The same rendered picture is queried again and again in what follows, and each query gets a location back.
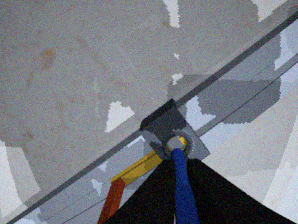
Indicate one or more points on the dark blue pin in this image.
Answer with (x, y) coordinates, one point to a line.
(185, 209)

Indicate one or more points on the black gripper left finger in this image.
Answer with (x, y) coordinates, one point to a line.
(153, 202)

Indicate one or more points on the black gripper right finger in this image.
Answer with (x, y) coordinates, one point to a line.
(220, 202)

